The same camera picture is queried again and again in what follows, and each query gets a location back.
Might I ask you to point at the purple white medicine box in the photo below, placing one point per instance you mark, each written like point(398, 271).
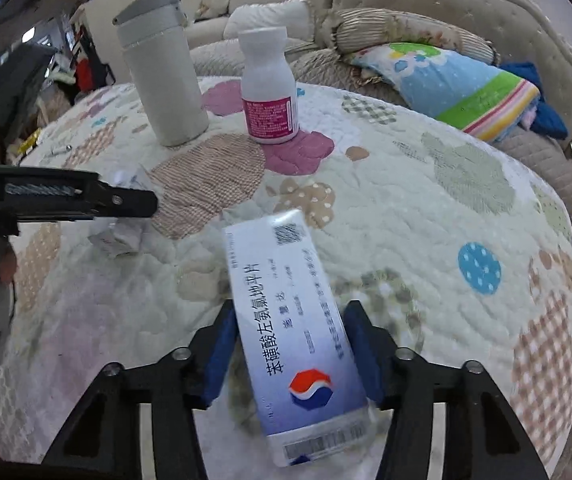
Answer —
point(310, 399)

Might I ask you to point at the grey thermos bottle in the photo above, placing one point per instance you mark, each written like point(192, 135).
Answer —
point(156, 52)

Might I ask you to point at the white pink pill bottle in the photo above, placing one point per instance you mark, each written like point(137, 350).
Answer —
point(268, 88)

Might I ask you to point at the white fluffy pillow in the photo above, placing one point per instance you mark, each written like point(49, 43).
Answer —
point(297, 16)

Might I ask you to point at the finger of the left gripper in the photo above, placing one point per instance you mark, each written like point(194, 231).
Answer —
point(33, 194)

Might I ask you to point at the patchwork quilted blanket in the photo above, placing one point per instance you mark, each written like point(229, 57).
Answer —
point(456, 248)

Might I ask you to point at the metal spoon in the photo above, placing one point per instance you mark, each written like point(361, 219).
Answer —
point(65, 149)

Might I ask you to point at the striped colourful pillow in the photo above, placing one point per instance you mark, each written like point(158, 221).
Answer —
point(469, 95)

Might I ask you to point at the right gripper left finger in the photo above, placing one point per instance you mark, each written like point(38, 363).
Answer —
point(101, 437)

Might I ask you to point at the beige quilted sofa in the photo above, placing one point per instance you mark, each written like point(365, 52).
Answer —
point(212, 31)

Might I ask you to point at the blue knit cloth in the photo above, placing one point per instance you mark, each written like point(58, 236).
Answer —
point(546, 120)

